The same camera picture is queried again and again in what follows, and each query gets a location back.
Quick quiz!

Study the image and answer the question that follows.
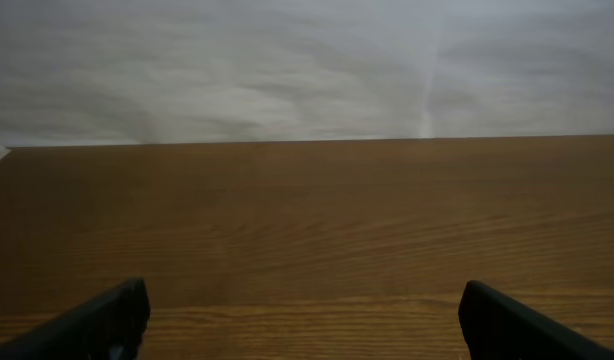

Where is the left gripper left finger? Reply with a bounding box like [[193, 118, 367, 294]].
[[0, 277, 152, 360]]

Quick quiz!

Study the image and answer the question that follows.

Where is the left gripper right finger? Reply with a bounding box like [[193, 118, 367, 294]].
[[457, 280, 614, 360]]

